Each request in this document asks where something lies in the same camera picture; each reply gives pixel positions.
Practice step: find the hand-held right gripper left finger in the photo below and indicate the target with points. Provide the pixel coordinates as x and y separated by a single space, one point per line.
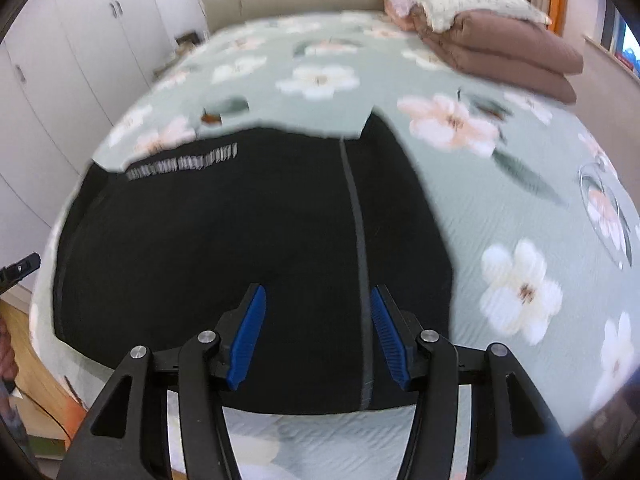
245 340

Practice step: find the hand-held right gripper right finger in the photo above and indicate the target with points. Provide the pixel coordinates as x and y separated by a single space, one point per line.
390 340

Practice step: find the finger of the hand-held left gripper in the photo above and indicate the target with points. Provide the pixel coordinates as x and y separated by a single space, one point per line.
22 266

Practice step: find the black hooded jacket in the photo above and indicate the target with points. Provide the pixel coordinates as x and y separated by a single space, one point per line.
225 235

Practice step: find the person's left hand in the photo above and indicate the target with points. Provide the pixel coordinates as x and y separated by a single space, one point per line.
6 350

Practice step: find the bed with floral sheet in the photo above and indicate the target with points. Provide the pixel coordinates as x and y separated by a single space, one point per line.
450 185

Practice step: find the green flat box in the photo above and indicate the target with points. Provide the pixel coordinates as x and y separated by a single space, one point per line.
47 447

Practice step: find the white wardrobe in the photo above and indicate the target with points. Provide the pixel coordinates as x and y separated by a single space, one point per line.
75 60

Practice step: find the folded brown quilt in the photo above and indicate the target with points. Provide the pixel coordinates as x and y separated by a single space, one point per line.
500 45

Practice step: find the pink patterned pillow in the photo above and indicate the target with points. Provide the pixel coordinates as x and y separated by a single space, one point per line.
397 2

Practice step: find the window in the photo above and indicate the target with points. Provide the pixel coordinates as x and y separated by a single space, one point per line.
627 50

